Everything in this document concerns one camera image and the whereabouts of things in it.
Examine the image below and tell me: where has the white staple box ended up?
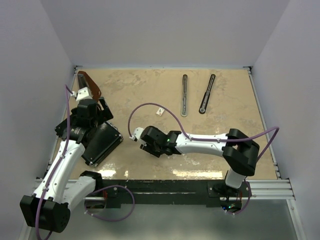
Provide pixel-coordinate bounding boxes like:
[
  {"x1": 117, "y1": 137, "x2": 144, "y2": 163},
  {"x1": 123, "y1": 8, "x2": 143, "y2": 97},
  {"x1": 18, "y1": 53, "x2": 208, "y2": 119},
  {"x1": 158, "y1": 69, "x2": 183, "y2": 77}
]
[{"x1": 156, "y1": 107, "x2": 165, "y2": 116}]

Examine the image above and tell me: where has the grey deli stapler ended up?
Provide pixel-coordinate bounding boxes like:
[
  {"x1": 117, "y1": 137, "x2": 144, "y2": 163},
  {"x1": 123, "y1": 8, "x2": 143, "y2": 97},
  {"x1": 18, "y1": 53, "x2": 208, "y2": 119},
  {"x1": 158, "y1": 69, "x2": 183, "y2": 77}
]
[{"x1": 180, "y1": 74, "x2": 188, "y2": 117}]

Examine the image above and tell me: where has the black stapler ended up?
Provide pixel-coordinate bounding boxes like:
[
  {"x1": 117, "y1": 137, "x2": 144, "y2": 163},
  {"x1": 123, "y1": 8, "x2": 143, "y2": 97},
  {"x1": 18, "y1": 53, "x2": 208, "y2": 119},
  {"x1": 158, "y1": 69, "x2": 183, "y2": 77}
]
[{"x1": 198, "y1": 74, "x2": 216, "y2": 114}]

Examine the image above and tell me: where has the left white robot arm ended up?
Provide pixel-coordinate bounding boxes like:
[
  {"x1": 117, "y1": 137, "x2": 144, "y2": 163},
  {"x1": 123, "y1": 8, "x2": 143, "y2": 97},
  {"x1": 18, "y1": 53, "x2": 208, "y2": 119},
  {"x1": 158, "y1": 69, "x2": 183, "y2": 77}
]
[{"x1": 19, "y1": 97, "x2": 114, "y2": 233}]

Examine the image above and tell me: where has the brown wooden metronome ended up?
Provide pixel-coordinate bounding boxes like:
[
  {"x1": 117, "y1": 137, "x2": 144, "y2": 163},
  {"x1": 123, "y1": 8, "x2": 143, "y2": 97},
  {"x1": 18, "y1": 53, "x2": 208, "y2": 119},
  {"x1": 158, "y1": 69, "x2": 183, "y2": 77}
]
[{"x1": 77, "y1": 70, "x2": 102, "y2": 101}]

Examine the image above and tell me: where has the black carrying case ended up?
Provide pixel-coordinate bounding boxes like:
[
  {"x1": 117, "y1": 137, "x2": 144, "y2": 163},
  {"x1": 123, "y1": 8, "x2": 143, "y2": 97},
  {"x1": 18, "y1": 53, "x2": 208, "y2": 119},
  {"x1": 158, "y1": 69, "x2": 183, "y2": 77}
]
[{"x1": 55, "y1": 113, "x2": 123, "y2": 167}]

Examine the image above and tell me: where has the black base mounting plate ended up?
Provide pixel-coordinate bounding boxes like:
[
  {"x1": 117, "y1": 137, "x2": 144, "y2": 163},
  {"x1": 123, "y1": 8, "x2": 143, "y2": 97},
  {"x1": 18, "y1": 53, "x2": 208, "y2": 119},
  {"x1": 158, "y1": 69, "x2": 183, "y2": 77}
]
[{"x1": 86, "y1": 179, "x2": 252, "y2": 209}]

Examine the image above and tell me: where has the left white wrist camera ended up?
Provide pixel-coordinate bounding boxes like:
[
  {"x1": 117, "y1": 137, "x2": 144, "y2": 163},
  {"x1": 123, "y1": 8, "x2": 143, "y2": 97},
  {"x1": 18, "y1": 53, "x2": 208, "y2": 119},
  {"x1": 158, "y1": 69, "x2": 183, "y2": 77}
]
[{"x1": 70, "y1": 87, "x2": 92, "y2": 102}]

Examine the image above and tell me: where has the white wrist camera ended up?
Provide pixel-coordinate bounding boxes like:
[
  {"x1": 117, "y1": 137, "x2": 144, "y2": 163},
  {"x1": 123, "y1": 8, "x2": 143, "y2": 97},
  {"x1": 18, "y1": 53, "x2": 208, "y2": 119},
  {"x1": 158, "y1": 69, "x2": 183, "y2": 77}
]
[
  {"x1": 70, "y1": 87, "x2": 92, "y2": 102},
  {"x1": 129, "y1": 127, "x2": 144, "y2": 142}
]

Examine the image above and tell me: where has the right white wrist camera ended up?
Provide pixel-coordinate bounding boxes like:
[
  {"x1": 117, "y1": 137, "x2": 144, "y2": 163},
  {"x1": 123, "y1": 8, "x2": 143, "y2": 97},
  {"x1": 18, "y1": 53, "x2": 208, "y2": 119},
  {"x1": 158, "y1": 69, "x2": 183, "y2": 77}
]
[{"x1": 129, "y1": 127, "x2": 144, "y2": 142}]

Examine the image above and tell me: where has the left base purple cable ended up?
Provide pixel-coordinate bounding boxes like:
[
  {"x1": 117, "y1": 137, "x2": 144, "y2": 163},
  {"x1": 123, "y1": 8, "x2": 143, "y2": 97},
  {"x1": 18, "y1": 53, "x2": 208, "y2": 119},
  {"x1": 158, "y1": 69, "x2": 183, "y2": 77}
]
[{"x1": 84, "y1": 185, "x2": 136, "y2": 222}]

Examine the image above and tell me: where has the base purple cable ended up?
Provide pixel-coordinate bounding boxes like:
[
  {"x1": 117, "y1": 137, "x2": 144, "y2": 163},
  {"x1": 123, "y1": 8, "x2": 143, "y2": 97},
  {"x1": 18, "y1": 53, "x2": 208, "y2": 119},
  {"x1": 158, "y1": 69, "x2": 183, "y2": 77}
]
[
  {"x1": 223, "y1": 182, "x2": 254, "y2": 215},
  {"x1": 84, "y1": 185, "x2": 136, "y2": 222}
]

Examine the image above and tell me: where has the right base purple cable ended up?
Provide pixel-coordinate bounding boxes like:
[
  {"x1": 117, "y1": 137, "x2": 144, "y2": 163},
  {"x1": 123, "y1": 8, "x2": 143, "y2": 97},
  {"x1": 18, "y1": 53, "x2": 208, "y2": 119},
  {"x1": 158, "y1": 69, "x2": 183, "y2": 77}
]
[{"x1": 223, "y1": 182, "x2": 254, "y2": 215}]

